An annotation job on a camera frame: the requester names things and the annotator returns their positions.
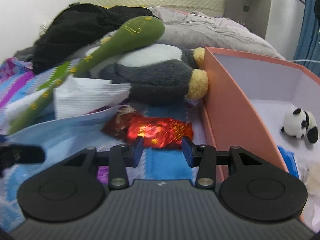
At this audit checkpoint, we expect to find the blue curtain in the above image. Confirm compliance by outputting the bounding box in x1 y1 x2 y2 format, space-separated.
292 0 320 77

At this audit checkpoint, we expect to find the red foil wrapper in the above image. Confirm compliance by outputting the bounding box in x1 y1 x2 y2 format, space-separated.
126 116 194 150

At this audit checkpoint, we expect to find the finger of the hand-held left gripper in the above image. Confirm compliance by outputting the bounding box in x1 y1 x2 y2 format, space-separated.
0 144 46 167

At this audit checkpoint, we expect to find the white tissue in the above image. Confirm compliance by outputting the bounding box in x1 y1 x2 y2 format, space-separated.
54 77 132 119

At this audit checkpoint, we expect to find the blue plastic bag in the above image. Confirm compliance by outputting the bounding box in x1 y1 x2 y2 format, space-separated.
277 145 299 178

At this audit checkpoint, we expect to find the orange cardboard box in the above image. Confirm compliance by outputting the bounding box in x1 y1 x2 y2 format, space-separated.
201 46 320 205

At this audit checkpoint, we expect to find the green plush mallet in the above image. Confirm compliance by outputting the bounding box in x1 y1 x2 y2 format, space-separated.
7 16 165 135

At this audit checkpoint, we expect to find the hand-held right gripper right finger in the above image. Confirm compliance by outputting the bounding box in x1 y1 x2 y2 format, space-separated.
182 136 265 188

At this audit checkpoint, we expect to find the blue face mask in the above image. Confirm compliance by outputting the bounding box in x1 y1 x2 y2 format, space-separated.
5 105 123 153

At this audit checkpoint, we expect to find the grey white penguin plush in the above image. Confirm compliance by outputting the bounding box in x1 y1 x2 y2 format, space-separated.
82 43 209 105

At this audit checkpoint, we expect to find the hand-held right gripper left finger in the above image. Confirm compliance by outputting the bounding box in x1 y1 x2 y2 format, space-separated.
60 136 145 190

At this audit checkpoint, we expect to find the black garment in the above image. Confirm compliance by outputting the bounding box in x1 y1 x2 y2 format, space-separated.
32 3 160 74

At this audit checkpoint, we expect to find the grey duvet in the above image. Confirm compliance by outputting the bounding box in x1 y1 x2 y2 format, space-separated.
147 6 287 60

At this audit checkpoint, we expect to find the small panda plush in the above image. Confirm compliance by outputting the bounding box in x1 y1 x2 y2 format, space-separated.
281 107 319 144

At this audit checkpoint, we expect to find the grey cloth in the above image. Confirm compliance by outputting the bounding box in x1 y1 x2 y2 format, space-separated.
15 47 35 61

